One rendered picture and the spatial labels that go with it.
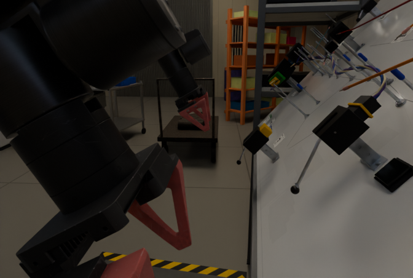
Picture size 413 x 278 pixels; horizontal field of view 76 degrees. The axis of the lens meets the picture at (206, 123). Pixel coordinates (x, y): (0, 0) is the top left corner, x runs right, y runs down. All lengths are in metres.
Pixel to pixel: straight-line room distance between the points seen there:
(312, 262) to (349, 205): 0.09
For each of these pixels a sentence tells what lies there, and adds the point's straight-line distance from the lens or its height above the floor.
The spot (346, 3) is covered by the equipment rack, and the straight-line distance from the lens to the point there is 1.48.
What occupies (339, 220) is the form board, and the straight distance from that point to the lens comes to 0.43.
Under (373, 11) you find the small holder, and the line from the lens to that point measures 1.19.
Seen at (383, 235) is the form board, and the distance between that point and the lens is 0.37.
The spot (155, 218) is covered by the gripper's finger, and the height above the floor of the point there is 1.07.
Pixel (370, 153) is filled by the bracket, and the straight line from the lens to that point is 0.45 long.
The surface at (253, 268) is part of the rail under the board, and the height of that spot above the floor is 0.86.
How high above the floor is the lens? 1.21
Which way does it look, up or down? 14 degrees down
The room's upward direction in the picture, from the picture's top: straight up
